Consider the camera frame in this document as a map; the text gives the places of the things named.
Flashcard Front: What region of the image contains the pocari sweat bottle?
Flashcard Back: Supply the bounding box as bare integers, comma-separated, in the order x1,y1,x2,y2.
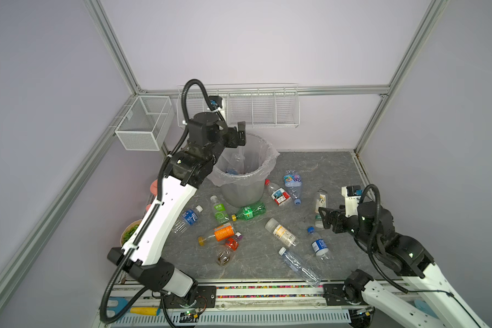
172,205,204,235
225,165,240,175

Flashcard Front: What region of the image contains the long clear crushed bottle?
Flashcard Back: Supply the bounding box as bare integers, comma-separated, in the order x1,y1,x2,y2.
278,247,321,287

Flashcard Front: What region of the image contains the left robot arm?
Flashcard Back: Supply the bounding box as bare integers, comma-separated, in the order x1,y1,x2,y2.
99,79,246,324

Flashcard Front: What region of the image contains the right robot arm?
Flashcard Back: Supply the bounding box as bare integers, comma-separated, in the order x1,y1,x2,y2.
318,184,487,327

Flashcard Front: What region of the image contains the clear plastic bin liner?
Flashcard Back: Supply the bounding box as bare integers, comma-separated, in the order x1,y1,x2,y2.
207,133,280,187

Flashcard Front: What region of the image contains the grey mesh trash bin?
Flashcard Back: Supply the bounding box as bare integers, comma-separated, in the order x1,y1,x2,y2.
218,155,265,207

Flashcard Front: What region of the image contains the cream label green-band bottle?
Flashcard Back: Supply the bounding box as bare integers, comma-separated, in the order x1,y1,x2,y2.
314,189,328,229

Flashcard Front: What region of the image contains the small blue-cap water bottle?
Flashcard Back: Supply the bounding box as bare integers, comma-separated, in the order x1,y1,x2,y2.
307,226,330,261

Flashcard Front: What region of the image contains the white yellow label bottle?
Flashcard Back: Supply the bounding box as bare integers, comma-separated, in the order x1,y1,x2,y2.
265,218,298,247

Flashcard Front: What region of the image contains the colourful label blue-cap bottle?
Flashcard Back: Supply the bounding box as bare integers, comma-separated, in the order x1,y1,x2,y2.
283,169,303,205

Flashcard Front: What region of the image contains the red white label bottle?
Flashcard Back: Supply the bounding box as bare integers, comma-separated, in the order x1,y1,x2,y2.
265,179,291,206

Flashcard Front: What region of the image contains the green soda bottle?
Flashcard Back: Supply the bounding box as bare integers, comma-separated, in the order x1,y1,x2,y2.
231,201,267,221

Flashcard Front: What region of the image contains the small white mesh basket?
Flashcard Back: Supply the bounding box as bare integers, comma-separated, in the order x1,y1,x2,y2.
115,96,175,152

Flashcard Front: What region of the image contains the pink watering can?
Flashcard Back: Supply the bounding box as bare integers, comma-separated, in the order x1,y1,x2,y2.
146,180,158,211

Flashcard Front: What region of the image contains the orange label bottle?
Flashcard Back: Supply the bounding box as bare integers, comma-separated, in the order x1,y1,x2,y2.
198,223,236,247

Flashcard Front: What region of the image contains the brown tea bottle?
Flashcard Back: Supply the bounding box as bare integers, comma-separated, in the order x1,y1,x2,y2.
216,245,235,266

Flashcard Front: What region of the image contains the bowl of green plant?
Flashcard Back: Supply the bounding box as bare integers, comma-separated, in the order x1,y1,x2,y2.
120,219,142,246

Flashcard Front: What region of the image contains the blue yellow garden fork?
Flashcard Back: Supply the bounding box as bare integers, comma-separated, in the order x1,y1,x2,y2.
107,297,161,318

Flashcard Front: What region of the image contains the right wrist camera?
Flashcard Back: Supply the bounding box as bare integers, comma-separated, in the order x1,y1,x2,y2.
341,185,363,217

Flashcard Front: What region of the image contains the long white wire basket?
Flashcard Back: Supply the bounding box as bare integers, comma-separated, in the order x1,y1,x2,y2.
175,83,301,129

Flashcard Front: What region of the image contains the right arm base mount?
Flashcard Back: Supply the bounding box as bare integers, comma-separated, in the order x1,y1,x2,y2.
323,283,350,306

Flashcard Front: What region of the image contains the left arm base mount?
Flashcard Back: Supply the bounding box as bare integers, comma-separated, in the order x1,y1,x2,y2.
163,285,217,309

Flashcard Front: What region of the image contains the white slotted cable duct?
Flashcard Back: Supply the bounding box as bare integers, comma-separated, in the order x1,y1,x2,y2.
110,309,352,327

